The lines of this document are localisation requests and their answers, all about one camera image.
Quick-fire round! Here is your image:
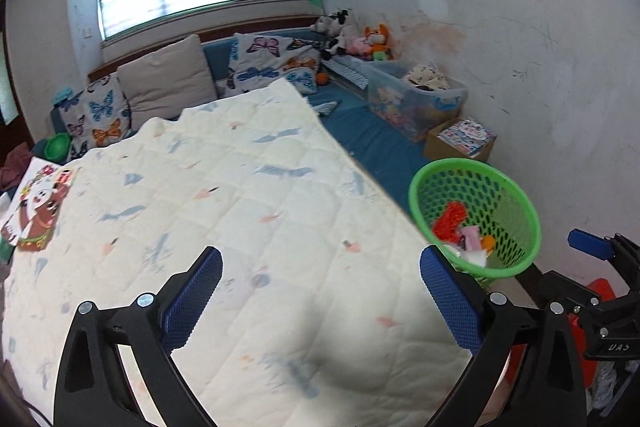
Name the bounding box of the white paper cup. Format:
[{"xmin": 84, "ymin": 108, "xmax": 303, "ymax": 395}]
[{"xmin": 444, "ymin": 243, "xmax": 488, "ymax": 268}]

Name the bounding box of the pink snack packet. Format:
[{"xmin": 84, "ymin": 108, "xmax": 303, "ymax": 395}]
[{"xmin": 460, "ymin": 225, "xmax": 483, "ymax": 251}]

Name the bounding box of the red spiky ball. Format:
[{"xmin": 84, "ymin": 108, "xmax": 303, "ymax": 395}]
[{"xmin": 432, "ymin": 202, "xmax": 468, "ymax": 244}]

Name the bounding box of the red plastic stool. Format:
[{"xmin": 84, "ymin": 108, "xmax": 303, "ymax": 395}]
[{"xmin": 504, "ymin": 276, "xmax": 618, "ymax": 388}]

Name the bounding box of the green plastic waste basket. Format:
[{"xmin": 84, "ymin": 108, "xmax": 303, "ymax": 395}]
[{"xmin": 409, "ymin": 158, "xmax": 541, "ymax": 287}]

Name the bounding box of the cartoon bear paper cutout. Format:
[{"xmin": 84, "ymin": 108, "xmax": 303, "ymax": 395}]
[{"xmin": 1, "ymin": 157, "xmax": 76, "ymax": 251}]

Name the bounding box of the cardboard box with stickers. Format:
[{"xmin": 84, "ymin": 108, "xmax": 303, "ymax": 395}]
[{"xmin": 423, "ymin": 117, "xmax": 497, "ymax": 162}]

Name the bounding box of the white quilted table cover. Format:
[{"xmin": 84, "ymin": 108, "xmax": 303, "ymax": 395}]
[{"xmin": 2, "ymin": 80, "xmax": 469, "ymax": 426}]

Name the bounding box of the green bowl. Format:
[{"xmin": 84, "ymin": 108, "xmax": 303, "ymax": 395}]
[{"xmin": 43, "ymin": 132, "xmax": 70, "ymax": 165}]

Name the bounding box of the clear plastic storage bin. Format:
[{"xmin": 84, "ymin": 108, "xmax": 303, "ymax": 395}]
[{"xmin": 364, "ymin": 61, "xmax": 469, "ymax": 142}]

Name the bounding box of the left butterfly pillow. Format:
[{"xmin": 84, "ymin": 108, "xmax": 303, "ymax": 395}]
[{"xmin": 58, "ymin": 72, "xmax": 131, "ymax": 160}]

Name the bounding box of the butterfly pillow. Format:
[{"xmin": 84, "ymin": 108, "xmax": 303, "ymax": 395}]
[
  {"xmin": 216, "ymin": 34, "xmax": 322, "ymax": 98},
  {"xmin": 58, "ymin": 72, "xmax": 131, "ymax": 160}
]

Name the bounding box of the blue sofa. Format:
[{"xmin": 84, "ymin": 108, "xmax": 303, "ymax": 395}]
[{"xmin": 46, "ymin": 26, "xmax": 452, "ymax": 218}]

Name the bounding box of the orange fox plush toy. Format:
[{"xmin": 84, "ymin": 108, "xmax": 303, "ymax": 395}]
[{"xmin": 364, "ymin": 23, "xmax": 393, "ymax": 62}]

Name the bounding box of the grey cushion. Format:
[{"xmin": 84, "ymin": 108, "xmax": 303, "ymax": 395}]
[{"xmin": 117, "ymin": 35, "xmax": 218, "ymax": 131}]

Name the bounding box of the cow plush toy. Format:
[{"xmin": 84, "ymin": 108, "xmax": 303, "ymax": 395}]
[{"xmin": 309, "ymin": 9, "xmax": 359, "ymax": 61}]

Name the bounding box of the right butterfly pillow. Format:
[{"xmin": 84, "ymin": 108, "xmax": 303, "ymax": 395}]
[{"xmin": 216, "ymin": 34, "xmax": 322, "ymax": 98}]

